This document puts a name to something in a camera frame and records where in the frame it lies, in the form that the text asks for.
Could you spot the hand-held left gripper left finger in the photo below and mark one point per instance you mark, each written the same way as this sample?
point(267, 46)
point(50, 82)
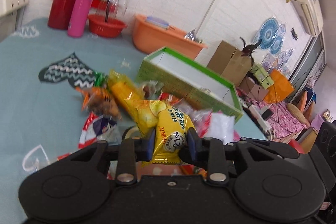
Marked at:
point(151, 146)

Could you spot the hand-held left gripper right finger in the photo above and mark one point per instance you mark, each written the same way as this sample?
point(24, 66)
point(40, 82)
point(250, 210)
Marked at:
point(191, 146)

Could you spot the yellow chip packet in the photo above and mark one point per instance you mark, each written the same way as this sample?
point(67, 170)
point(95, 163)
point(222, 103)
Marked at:
point(162, 124)

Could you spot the green cardboard box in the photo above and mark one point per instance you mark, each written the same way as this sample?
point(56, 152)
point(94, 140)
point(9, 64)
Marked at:
point(183, 87)

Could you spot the golden translucent snack packet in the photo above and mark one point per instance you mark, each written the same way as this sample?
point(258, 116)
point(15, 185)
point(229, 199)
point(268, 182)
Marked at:
point(123, 92)

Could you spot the orange packet of brown snacks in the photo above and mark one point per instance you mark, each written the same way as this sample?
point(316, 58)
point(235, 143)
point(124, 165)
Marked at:
point(102, 104)

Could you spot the clear white plastic packet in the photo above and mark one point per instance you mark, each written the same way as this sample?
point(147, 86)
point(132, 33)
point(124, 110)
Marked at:
point(218, 124)

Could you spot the red and white snack packet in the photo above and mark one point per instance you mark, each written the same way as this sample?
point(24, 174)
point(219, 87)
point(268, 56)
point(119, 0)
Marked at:
point(97, 129)

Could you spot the white power strip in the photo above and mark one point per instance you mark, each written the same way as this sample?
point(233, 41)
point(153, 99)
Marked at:
point(258, 116)

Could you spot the brown cardboard box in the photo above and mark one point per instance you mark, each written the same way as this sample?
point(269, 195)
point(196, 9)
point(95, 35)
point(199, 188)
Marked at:
point(228, 61)

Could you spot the small light green box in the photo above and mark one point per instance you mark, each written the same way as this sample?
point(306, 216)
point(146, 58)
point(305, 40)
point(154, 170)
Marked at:
point(262, 77)

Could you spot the pink floral blanket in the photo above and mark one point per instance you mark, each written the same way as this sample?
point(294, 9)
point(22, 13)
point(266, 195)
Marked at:
point(286, 116)

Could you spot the orange plastic basin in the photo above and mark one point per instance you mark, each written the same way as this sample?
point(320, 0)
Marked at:
point(157, 40)

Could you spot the orange bag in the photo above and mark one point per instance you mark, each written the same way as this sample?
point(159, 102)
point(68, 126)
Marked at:
point(281, 85)

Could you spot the dark purple plant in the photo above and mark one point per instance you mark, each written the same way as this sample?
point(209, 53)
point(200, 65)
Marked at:
point(248, 49)

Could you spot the teal printed tablecloth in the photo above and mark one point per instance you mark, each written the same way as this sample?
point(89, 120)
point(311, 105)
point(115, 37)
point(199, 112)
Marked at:
point(39, 108)

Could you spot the blue lidded container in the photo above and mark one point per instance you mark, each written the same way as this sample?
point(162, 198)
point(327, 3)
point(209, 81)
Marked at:
point(157, 21)

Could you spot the red plastic basket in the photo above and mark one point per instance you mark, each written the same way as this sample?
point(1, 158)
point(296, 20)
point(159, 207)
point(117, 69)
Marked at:
point(105, 27)

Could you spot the black speaker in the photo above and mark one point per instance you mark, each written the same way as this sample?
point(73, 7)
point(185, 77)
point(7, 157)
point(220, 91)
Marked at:
point(326, 140)

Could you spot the blue paper fans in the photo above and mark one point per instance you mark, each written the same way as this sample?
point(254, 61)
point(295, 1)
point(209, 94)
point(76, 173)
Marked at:
point(269, 35)

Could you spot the glass pitcher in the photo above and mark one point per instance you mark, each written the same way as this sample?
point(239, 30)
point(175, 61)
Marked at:
point(115, 3)

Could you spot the pink thermos bottle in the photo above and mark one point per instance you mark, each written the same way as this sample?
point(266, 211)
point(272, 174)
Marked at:
point(80, 11)

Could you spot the white air conditioner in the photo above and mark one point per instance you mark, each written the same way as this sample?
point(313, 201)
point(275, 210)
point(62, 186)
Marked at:
point(309, 6)

